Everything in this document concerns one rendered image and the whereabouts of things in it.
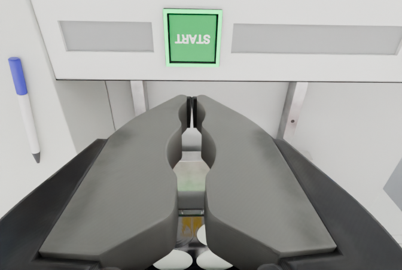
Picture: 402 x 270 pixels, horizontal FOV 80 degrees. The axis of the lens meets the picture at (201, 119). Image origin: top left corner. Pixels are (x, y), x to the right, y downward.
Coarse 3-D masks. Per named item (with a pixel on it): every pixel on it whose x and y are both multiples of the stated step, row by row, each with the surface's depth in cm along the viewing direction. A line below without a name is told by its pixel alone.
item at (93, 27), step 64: (64, 0) 22; (128, 0) 22; (192, 0) 23; (256, 0) 23; (320, 0) 23; (384, 0) 23; (64, 64) 26; (128, 64) 26; (256, 64) 26; (320, 64) 26; (384, 64) 26
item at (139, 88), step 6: (132, 84) 39; (138, 84) 39; (144, 84) 40; (132, 90) 39; (138, 90) 39; (144, 90) 40; (132, 96) 40; (138, 96) 40; (144, 96) 40; (138, 102) 41; (144, 102) 41; (138, 108) 41; (144, 108) 41; (138, 114) 42
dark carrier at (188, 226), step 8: (184, 216) 49; (192, 216) 49; (200, 216) 50; (184, 224) 51; (192, 224) 51; (200, 224) 51; (184, 232) 52; (192, 232) 53; (176, 240) 54; (184, 240) 54; (192, 240) 54; (176, 248) 56; (184, 248) 56; (192, 248) 56; (200, 248) 56; (208, 248) 56; (192, 256) 58; (192, 264) 60
